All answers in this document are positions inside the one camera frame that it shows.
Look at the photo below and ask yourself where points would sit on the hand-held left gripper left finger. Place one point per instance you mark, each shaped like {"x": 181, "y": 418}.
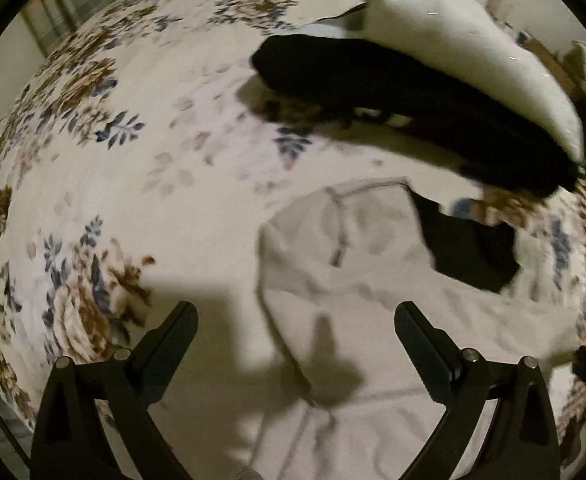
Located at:
{"x": 179, "y": 330}

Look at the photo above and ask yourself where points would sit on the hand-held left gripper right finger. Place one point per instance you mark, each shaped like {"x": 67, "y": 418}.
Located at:
{"x": 415, "y": 332}

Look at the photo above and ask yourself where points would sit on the white small garment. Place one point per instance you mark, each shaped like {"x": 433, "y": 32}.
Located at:
{"x": 368, "y": 270}

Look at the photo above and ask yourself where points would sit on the small black garment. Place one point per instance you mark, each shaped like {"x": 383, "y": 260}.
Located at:
{"x": 468, "y": 252}

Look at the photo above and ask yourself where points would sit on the floral blanket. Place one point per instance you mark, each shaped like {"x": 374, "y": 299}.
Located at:
{"x": 173, "y": 160}

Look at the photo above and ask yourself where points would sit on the long black cloth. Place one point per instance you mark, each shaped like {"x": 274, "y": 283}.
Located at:
{"x": 398, "y": 95}

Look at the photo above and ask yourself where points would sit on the white fluffy pillow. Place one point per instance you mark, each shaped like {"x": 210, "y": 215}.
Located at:
{"x": 448, "y": 30}

